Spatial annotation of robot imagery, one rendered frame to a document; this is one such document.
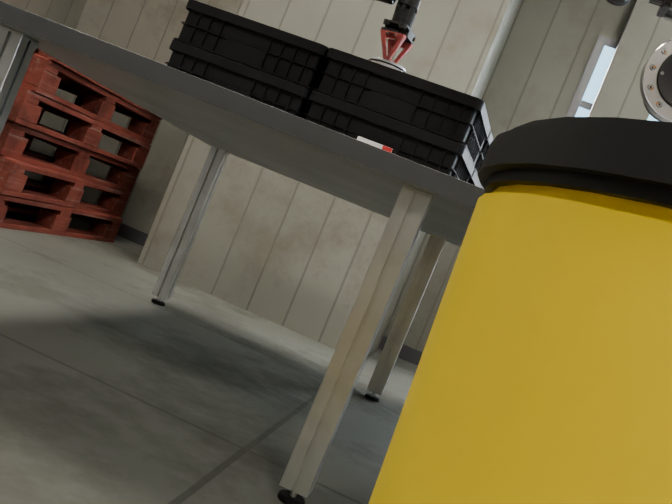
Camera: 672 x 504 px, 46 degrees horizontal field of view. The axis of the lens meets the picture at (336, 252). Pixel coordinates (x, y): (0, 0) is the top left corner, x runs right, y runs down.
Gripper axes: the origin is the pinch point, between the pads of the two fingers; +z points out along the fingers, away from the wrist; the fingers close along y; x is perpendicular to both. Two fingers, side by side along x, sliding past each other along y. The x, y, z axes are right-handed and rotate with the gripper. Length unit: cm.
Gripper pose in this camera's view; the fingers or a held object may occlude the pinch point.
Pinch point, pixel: (389, 61)
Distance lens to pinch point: 213.3
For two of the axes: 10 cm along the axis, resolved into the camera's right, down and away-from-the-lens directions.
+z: -3.2, 9.5, 0.3
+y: -3.3, -0.8, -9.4
